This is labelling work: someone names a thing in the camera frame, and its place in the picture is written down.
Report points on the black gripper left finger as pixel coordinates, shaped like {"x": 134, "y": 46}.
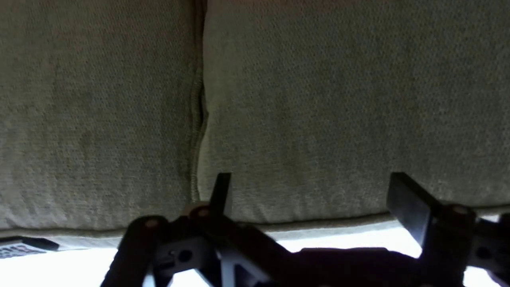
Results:
{"x": 222, "y": 193}

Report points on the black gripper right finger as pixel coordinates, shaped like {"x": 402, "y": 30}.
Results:
{"x": 410, "y": 204}

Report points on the grey fabric couch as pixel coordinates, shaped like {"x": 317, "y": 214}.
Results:
{"x": 344, "y": 105}

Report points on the magazine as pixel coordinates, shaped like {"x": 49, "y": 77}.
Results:
{"x": 26, "y": 246}

